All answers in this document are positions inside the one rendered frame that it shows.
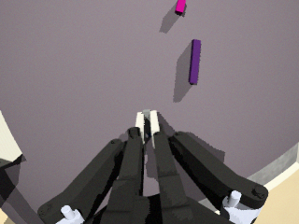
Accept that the magenta rod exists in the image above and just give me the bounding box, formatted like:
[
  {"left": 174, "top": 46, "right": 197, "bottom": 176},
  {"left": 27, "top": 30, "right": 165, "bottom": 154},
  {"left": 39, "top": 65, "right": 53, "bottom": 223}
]
[{"left": 175, "top": 0, "right": 186, "bottom": 14}]

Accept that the purple rod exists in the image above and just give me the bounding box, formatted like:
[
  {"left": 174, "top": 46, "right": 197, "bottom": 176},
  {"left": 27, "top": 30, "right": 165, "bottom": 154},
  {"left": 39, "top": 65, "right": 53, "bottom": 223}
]
[{"left": 188, "top": 39, "right": 201, "bottom": 83}]

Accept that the grey rod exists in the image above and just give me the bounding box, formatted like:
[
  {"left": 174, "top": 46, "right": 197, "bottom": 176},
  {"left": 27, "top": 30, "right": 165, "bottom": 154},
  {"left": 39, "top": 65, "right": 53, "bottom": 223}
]
[{"left": 143, "top": 109, "right": 151, "bottom": 133}]

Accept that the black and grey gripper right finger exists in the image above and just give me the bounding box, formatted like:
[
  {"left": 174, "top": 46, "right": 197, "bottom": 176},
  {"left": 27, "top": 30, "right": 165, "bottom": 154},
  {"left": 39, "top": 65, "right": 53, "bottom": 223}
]
[{"left": 150, "top": 110, "right": 269, "bottom": 224}]

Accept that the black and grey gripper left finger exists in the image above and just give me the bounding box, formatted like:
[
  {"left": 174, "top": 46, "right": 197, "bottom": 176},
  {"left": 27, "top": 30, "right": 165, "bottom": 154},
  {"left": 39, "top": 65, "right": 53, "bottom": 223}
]
[{"left": 37, "top": 112, "right": 146, "bottom": 224}]

